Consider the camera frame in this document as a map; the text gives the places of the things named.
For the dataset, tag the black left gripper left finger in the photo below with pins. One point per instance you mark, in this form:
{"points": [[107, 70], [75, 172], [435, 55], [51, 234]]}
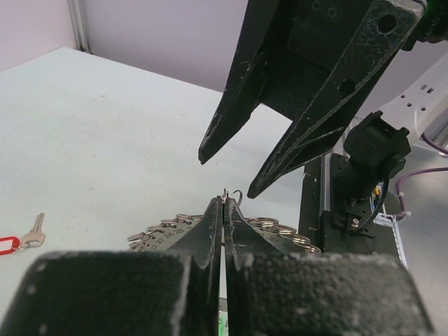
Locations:
{"points": [[172, 292]]}

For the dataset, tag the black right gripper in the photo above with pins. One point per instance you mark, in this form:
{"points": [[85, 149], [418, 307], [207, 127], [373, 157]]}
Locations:
{"points": [[325, 54]]}

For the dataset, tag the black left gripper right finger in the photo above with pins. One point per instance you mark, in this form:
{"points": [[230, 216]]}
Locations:
{"points": [[327, 294]]}

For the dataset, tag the large keyring with many rings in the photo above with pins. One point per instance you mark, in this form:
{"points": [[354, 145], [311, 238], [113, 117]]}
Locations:
{"points": [[227, 231]]}

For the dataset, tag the key with red tag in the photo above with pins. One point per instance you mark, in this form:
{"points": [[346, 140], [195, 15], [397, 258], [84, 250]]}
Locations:
{"points": [[33, 239]]}

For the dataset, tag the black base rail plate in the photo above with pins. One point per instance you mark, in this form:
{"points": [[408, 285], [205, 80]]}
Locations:
{"points": [[327, 217]]}

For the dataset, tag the aluminium frame post left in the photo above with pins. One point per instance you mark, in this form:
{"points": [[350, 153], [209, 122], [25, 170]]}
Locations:
{"points": [[79, 21]]}

